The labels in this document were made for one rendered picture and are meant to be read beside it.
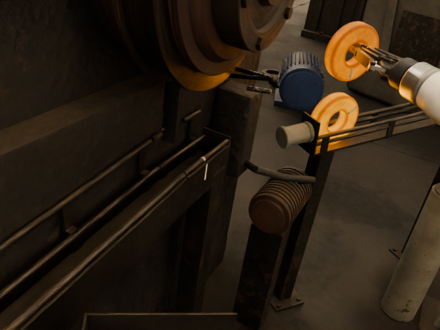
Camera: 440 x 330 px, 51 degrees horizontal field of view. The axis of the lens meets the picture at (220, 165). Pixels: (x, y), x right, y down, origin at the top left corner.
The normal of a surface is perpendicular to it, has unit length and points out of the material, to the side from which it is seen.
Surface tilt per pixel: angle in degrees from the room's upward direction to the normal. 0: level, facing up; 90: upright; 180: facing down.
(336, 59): 92
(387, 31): 90
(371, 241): 0
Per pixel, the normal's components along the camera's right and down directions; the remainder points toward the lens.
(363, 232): 0.14, -0.85
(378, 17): -0.67, 0.30
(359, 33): 0.44, 0.55
